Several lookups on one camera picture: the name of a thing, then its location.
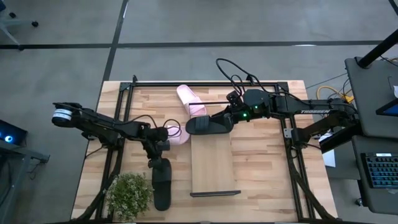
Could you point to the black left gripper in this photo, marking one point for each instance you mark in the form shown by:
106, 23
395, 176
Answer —
157, 163

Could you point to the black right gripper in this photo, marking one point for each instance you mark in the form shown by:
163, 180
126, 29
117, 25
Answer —
237, 114

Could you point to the black slide sandal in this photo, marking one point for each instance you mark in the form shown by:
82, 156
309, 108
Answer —
162, 196
211, 126

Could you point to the pink slide sandal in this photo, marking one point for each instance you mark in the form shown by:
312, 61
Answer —
189, 96
184, 140

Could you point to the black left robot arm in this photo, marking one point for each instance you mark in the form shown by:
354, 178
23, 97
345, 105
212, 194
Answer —
102, 124

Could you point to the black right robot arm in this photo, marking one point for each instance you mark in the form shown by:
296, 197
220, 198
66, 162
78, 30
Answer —
298, 107

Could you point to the green potted plant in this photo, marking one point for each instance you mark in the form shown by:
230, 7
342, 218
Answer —
130, 196

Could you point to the white paper sheet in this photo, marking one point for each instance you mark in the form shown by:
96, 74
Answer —
330, 160

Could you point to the grey desk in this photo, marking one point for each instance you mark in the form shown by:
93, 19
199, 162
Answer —
370, 99
362, 199

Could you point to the computer case with blue light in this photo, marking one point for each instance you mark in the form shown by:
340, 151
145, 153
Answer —
15, 132

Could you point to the dark metal cart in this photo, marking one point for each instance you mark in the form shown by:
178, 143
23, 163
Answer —
12, 174

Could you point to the black pole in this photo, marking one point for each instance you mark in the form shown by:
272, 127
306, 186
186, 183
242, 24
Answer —
376, 49

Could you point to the tablet with blue screen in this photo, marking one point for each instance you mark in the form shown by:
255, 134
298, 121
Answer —
390, 109

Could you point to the backlit keyboard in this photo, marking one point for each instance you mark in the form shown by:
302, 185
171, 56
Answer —
382, 171

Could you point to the office chair base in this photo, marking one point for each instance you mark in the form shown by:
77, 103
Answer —
35, 24

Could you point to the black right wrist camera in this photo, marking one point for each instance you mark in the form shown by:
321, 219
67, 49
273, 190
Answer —
234, 99

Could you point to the black aluminium rig frame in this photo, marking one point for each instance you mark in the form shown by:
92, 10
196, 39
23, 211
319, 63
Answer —
186, 84

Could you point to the wooden shelf with black frame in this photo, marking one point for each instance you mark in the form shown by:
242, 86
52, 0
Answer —
211, 161

